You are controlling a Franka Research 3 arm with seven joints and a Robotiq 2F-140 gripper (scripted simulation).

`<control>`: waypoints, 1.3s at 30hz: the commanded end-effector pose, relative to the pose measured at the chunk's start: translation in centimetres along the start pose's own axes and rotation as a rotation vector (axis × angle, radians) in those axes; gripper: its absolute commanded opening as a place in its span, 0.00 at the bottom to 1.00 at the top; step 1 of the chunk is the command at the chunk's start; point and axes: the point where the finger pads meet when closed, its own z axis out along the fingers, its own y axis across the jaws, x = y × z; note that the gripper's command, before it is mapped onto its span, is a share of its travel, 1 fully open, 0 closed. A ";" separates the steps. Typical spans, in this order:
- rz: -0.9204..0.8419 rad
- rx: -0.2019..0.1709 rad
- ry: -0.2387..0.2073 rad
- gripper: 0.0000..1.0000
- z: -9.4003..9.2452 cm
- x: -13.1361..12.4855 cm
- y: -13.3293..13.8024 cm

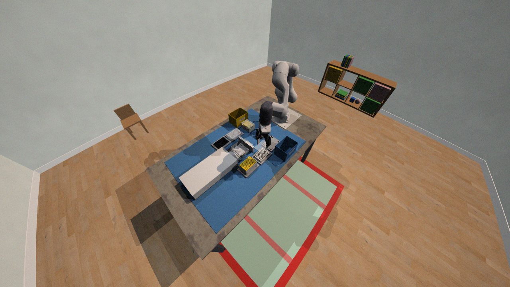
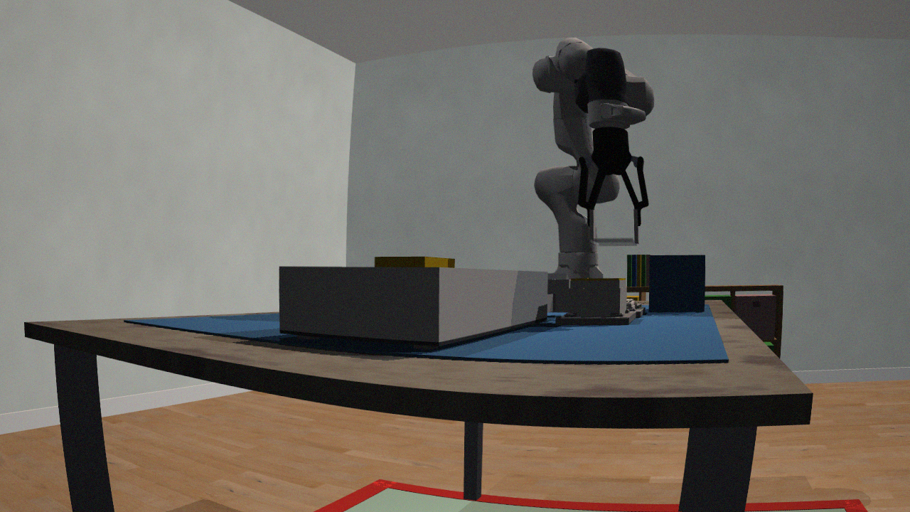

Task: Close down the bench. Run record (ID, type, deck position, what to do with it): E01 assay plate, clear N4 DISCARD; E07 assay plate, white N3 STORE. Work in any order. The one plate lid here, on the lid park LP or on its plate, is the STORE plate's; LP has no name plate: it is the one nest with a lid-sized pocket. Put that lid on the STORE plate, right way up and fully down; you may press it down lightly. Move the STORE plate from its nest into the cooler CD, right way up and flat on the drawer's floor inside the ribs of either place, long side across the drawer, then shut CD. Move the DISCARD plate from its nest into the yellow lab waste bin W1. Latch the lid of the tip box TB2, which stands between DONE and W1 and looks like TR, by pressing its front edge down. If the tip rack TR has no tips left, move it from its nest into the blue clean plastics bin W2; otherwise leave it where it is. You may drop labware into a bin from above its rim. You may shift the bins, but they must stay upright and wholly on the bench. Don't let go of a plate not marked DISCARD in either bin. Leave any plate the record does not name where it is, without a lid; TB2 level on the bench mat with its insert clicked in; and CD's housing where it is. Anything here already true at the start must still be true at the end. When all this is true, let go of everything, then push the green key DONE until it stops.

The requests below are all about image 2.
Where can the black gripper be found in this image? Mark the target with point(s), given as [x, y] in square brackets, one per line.
[612, 156]

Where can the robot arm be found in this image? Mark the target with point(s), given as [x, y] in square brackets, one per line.
[599, 90]

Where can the yellow plate with grid of black holes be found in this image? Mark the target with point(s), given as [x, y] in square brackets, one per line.
[597, 297]

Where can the yellow bin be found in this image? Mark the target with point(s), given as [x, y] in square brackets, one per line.
[414, 262]

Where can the blue bench mat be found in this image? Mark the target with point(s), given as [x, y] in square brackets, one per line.
[654, 338]

